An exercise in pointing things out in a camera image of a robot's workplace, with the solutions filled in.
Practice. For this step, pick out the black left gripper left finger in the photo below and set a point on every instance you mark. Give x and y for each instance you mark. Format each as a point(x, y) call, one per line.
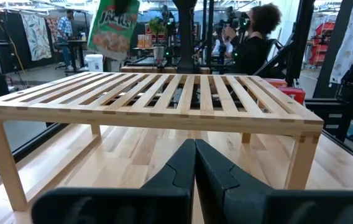
point(164, 199)

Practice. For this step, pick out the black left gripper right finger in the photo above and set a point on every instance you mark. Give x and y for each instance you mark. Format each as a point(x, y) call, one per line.
point(235, 202)

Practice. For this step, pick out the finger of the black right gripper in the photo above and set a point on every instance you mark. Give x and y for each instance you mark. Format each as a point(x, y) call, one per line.
point(122, 6)

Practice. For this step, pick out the green Apple Jacks cereal box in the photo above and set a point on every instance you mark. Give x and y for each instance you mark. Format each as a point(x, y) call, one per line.
point(111, 37)

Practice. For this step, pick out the red cereal box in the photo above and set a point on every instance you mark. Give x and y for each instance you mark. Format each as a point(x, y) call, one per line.
point(291, 93)

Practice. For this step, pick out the orange cereal box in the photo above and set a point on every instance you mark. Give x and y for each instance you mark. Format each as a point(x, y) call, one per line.
point(274, 82)

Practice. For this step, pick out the black background robot arm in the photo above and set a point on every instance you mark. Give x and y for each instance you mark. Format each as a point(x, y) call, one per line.
point(235, 20)

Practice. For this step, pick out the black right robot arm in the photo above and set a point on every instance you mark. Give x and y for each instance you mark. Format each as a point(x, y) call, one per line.
point(186, 31)

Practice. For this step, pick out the slatted wooden shelf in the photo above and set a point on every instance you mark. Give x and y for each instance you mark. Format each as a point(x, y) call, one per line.
point(151, 119)

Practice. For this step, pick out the background orange boxes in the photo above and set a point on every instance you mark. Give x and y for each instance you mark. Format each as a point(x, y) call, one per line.
point(143, 41)

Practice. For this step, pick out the background potted plant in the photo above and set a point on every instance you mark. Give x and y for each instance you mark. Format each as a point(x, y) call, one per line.
point(158, 51)

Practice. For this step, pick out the black background desk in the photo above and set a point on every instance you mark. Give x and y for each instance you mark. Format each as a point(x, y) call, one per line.
point(77, 43)

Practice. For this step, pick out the standing person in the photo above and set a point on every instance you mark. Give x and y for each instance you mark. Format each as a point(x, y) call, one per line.
point(64, 28)

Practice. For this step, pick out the white plastic bin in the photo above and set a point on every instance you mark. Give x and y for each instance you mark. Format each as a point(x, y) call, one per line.
point(94, 63)

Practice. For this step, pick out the background wooden table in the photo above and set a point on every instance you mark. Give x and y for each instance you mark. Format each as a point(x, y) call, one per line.
point(145, 69)

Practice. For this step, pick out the red patterned hanging cloth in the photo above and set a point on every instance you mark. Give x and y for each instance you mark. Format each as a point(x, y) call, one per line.
point(52, 28)

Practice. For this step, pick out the leaf print hanging cloth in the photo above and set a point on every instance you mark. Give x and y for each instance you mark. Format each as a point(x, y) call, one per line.
point(36, 37)

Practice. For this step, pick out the seated person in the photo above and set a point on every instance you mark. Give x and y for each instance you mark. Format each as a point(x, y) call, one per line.
point(251, 53)

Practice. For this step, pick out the red storage rack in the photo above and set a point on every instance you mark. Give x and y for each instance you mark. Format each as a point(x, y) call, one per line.
point(321, 46)

